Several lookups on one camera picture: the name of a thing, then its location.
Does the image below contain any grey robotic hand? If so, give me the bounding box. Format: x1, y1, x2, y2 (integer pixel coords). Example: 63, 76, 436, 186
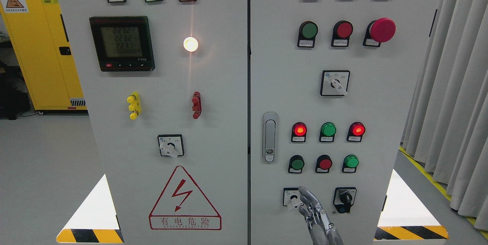
298, 186, 344, 245

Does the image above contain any silver door handle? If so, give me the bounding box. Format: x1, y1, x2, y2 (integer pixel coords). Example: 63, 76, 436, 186
262, 112, 278, 163

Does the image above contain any right cabinet door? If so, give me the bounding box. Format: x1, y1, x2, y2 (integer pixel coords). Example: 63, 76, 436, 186
250, 0, 438, 245

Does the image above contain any cabinet door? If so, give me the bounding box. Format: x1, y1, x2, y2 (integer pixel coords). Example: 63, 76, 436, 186
250, 0, 438, 245
59, 0, 249, 245

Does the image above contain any left cabinet door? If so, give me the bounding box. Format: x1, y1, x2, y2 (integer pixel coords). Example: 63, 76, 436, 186
59, 0, 249, 245

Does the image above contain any red push button lower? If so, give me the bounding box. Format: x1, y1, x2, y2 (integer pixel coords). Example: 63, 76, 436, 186
315, 155, 333, 173

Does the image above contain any red push button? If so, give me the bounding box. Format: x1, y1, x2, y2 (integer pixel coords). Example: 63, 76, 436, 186
315, 155, 333, 173
331, 20, 353, 47

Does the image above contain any green push button lower right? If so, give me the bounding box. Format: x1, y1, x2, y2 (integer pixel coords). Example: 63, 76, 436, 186
342, 154, 360, 173

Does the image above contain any green indicator middle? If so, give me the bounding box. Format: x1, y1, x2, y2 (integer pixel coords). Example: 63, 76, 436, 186
319, 122, 337, 143

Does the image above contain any red lit indicator left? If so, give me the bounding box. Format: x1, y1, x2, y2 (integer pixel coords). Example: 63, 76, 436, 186
291, 122, 307, 143

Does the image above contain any red lit indicator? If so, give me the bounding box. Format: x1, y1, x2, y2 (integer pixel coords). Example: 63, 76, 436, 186
347, 122, 366, 142
291, 122, 307, 143

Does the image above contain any red lit indicator right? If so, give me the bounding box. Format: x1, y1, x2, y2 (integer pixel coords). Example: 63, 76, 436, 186
347, 122, 366, 142

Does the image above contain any red electric hazard sign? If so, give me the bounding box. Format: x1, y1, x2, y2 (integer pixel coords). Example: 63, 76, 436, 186
149, 165, 222, 231

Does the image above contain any grey curtain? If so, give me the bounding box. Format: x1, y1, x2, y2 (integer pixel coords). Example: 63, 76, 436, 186
403, 0, 488, 231

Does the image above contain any red terminal connector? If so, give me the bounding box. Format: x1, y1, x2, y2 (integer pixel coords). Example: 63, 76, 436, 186
191, 91, 202, 119

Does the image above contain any green push button upper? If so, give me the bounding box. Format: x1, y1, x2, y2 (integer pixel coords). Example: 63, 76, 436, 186
297, 21, 318, 48

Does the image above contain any red push button upper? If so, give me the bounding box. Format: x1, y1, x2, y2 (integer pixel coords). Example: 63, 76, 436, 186
331, 20, 353, 47

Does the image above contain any red emergency stop button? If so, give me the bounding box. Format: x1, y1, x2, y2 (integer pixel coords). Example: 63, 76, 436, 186
363, 18, 396, 48

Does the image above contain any white indicator light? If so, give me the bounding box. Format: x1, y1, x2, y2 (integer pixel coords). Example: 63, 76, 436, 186
183, 37, 199, 52

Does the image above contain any yellow terminal connector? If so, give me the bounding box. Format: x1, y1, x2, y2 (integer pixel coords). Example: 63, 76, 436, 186
127, 92, 141, 120

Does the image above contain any black digital power meter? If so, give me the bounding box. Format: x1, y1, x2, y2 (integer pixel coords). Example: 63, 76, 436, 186
89, 16, 155, 72

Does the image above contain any yellow safety cabinet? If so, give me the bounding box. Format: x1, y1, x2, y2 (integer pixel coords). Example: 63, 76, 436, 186
1, 0, 87, 110

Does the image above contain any black key switch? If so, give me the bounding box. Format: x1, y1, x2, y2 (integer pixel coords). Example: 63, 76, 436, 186
333, 187, 357, 214

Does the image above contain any lower white rotary switch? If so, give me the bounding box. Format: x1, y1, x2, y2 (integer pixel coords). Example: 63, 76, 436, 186
283, 187, 303, 211

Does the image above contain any upper right rotary switch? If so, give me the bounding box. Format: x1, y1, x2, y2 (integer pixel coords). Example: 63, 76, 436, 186
319, 70, 350, 97

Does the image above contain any left rotary selector switch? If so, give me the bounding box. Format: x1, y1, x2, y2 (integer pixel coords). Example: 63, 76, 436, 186
157, 134, 185, 158

